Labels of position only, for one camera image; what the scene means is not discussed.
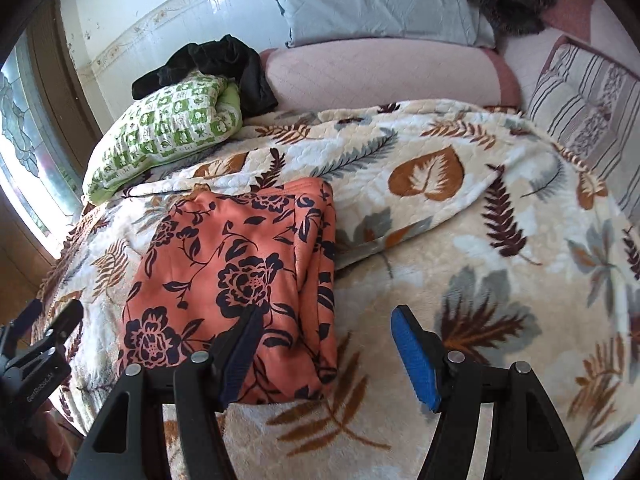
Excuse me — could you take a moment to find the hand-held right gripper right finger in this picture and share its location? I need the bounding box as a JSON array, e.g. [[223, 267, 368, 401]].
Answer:
[[390, 304, 585, 480]]

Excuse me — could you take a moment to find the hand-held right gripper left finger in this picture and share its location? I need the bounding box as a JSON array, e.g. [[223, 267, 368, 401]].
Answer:
[[66, 306, 264, 480]]

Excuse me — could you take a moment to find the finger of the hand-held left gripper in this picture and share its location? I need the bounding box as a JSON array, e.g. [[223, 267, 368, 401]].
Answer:
[[6, 298, 44, 343], [41, 299, 85, 358]]

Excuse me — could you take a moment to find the orange floral garment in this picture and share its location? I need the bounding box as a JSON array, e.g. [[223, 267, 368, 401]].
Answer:
[[117, 177, 338, 406]]

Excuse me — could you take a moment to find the cream leaf-print blanket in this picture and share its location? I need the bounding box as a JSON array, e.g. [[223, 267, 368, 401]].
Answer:
[[30, 100, 640, 480]]

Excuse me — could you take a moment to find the stained glass window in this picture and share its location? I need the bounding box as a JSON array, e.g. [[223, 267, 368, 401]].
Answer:
[[0, 40, 83, 256]]

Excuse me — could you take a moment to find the green and white checked pillow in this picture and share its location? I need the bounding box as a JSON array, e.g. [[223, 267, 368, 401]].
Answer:
[[82, 72, 243, 206]]

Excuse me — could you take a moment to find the pink bolster cushion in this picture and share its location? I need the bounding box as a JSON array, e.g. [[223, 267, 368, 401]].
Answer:
[[260, 35, 521, 111]]

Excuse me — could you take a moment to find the black cloth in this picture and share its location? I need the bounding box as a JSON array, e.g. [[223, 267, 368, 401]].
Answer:
[[131, 34, 278, 116]]

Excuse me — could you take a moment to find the striped pillow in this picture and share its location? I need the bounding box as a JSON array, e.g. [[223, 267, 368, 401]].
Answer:
[[527, 42, 640, 216]]

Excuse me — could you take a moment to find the grey-blue pillow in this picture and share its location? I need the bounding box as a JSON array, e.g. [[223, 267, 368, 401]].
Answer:
[[265, 0, 496, 51]]

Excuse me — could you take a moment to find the pink pillow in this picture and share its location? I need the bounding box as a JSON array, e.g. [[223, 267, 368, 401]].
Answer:
[[542, 0, 596, 43]]

